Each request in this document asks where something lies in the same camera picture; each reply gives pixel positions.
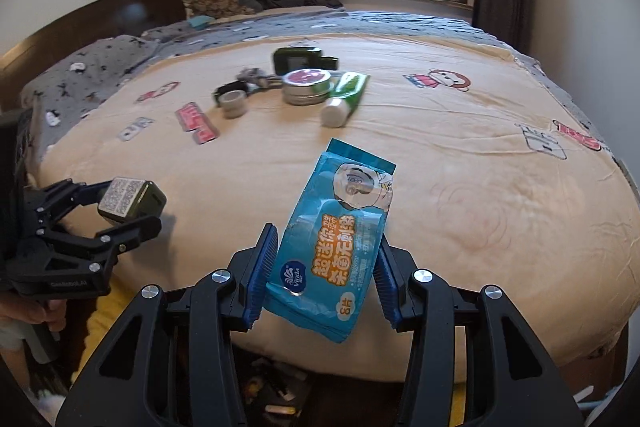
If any blue wet wipes packet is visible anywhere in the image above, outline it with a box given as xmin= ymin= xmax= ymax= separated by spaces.
xmin=262 ymin=138 xmax=398 ymax=344

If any dark wooden headboard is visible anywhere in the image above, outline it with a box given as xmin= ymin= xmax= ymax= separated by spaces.
xmin=0 ymin=0 xmax=187 ymax=114

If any beige printed blanket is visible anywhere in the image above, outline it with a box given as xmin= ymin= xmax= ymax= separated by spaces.
xmin=27 ymin=7 xmax=637 ymax=384

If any yellow cloth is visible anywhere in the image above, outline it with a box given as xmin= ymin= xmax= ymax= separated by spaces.
xmin=82 ymin=277 xmax=147 ymax=370

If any black strap bundle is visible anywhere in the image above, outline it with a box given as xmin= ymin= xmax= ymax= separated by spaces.
xmin=212 ymin=67 xmax=284 ymax=100

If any person's left hand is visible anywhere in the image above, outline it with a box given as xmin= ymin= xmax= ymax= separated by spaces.
xmin=0 ymin=293 xmax=67 ymax=334

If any small dark green box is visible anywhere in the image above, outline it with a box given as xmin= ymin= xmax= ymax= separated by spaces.
xmin=97 ymin=177 xmax=166 ymax=226

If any dark green rectangular case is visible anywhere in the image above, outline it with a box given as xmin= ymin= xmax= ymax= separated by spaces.
xmin=272 ymin=47 xmax=340 ymax=76

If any green toothpaste tube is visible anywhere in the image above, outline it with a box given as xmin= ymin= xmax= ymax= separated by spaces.
xmin=320 ymin=71 xmax=371 ymax=128

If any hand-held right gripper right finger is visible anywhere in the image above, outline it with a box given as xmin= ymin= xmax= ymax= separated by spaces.
xmin=375 ymin=234 xmax=587 ymax=427

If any grey printed pillow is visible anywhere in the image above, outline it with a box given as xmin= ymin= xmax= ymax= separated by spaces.
xmin=19 ymin=34 xmax=168 ymax=148

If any round metal tin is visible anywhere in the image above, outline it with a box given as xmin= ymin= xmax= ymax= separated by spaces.
xmin=281 ymin=69 xmax=335 ymax=106

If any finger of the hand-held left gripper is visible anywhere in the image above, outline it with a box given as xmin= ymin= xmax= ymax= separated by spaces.
xmin=27 ymin=179 xmax=117 ymax=223
xmin=37 ymin=214 xmax=163 ymax=260

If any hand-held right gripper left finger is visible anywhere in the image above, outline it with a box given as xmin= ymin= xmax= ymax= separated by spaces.
xmin=62 ymin=223 xmax=279 ymax=427

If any grey tape roll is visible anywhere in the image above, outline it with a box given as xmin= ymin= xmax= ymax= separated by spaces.
xmin=220 ymin=90 xmax=250 ymax=118

